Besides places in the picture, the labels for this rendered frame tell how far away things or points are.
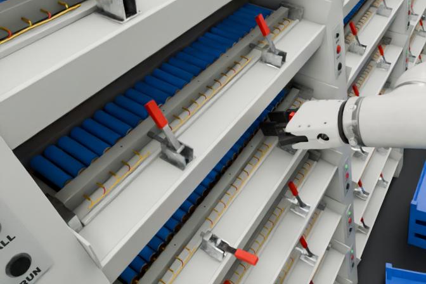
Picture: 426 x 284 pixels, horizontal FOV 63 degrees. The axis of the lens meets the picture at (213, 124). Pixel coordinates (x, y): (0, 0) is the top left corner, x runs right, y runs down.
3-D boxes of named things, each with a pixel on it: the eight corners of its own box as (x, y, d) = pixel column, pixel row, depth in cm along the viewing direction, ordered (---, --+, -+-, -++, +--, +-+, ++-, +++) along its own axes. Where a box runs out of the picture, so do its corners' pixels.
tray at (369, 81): (399, 57, 136) (413, 25, 126) (345, 154, 100) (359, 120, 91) (348, 42, 144) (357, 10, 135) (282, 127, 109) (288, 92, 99)
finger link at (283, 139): (288, 152, 60) (274, 141, 66) (326, 130, 61) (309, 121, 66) (286, 147, 60) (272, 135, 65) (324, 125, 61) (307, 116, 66)
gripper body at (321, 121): (350, 158, 57) (291, 154, 65) (369, 122, 63) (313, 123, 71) (338, 120, 54) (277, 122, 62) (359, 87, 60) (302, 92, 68)
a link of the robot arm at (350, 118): (365, 159, 56) (347, 158, 58) (381, 127, 61) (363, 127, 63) (352, 116, 53) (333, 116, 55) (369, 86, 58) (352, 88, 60)
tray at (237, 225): (328, 118, 84) (338, 87, 78) (167, 362, 49) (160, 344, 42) (256, 89, 93) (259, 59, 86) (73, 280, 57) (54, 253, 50)
